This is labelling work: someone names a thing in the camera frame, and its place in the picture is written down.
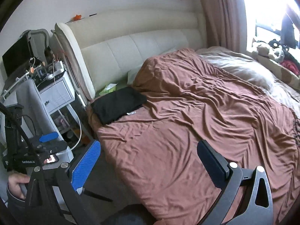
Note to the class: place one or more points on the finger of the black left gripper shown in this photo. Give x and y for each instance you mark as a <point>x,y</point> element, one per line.
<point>41,205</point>

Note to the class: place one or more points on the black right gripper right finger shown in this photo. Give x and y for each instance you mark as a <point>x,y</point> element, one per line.
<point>256,206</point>

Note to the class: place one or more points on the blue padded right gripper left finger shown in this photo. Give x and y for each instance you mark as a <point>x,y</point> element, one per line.
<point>48,137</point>

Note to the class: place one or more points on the black pants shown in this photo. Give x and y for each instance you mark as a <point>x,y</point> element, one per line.
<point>116,104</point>

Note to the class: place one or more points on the grey sleeve forearm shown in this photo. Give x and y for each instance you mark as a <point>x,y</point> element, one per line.
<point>16,205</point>

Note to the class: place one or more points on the person's left hand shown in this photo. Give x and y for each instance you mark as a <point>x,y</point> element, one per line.
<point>14,181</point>

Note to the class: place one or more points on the white nightstand with drawer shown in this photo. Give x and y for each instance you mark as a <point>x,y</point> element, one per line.
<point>46,101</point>

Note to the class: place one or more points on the green packet by headboard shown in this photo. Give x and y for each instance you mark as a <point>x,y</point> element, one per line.
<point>108,89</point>

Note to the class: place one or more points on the black monitor screen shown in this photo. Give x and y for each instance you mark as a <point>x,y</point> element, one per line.
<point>17,55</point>

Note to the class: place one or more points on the cream padded headboard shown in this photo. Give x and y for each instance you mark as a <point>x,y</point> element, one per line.
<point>103,48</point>

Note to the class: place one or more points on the brown bed cover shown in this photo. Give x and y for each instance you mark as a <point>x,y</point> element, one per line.
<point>188,99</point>

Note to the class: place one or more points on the grey pillow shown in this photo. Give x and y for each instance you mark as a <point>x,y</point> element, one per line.
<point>252,71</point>

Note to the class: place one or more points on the plush toy on sill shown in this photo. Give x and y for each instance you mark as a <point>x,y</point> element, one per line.
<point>261,48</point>

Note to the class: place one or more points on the pile of clothes on sill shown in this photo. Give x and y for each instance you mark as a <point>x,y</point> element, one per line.
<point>288,41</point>

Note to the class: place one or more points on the brown curtain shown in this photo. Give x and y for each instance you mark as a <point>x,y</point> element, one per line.
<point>226,24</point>

